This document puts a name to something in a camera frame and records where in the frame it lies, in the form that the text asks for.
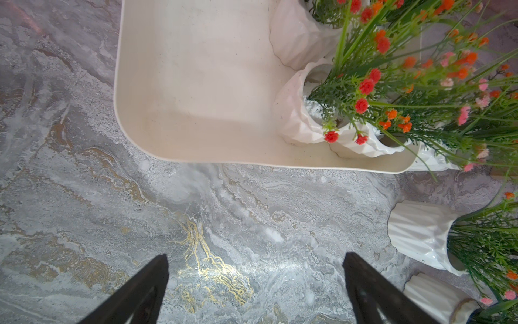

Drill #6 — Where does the pink flower pot mid-right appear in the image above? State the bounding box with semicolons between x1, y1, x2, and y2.
402;272;518;324

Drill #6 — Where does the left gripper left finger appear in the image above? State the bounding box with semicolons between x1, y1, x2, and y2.
80;255;169;324

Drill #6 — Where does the red flower pot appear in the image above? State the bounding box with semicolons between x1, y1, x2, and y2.
269;1;403;70

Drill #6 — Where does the pink flower pot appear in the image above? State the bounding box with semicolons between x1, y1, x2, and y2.
399;50;517;172

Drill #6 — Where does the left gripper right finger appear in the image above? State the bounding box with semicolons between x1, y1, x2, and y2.
343;252;437;323

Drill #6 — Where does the orange flower pot front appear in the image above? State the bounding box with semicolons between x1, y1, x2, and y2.
272;1;514;167

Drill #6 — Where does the orange flower pot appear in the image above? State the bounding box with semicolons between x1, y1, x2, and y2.
272;1;514;167
387;190;518;292

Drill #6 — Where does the white plastic storage box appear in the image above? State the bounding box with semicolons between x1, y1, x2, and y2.
114;1;415;174

